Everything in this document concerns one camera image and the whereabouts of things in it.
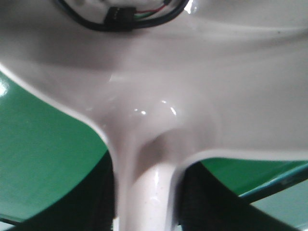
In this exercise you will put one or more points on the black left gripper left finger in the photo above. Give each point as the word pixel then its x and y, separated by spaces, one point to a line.
pixel 90 206

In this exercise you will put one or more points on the green conveyor belt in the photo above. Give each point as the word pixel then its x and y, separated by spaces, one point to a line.
pixel 45 153

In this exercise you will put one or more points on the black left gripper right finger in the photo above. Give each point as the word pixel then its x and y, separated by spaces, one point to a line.
pixel 206 204

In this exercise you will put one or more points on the pink plastic dustpan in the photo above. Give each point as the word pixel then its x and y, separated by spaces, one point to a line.
pixel 229 79

